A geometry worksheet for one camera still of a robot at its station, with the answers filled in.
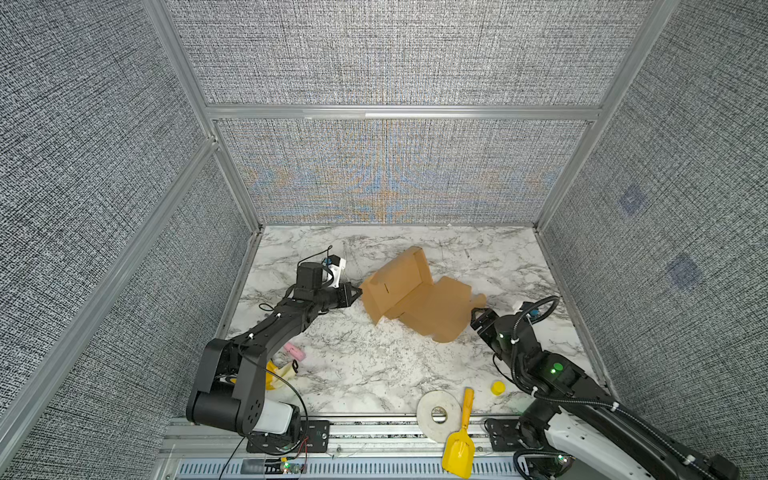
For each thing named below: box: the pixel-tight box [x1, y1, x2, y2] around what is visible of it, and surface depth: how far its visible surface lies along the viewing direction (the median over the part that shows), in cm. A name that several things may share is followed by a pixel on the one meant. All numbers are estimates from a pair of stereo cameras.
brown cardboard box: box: [360, 246, 487, 343], surface depth 98 cm
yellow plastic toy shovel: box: [442, 387, 475, 479], surface depth 72 cm
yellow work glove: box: [265, 360, 296, 391], surface depth 81 cm
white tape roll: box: [416, 390, 462, 443], surface depth 78 cm
